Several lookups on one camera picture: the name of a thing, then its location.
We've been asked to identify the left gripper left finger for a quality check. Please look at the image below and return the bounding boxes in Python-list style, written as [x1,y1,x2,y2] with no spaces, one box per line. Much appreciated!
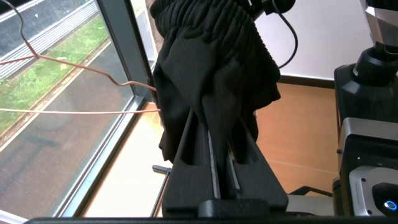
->
[161,110,221,218]

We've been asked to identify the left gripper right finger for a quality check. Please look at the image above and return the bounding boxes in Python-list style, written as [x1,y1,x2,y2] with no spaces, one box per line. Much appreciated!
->
[225,118,289,218]

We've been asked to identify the black shorts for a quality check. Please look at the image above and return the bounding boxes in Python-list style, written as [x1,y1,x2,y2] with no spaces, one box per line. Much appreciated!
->
[149,0,282,200]

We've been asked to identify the pink clothes hanger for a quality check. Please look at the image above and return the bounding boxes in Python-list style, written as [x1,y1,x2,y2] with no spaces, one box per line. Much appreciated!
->
[0,0,162,115]

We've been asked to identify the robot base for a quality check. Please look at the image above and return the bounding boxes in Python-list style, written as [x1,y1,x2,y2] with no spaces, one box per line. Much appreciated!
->
[285,0,398,218]

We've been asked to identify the black clothes rack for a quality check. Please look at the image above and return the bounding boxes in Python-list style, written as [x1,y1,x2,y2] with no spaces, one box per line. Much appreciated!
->
[150,164,172,218]

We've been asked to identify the beige curtain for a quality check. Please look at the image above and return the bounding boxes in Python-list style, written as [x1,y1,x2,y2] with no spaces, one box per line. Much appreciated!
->
[144,0,165,57]

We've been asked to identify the black cable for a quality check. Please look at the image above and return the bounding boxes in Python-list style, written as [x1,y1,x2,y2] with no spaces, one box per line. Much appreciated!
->
[272,0,299,70]

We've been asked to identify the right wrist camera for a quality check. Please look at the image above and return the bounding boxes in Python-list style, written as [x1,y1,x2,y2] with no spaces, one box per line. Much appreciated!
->
[261,0,297,16]

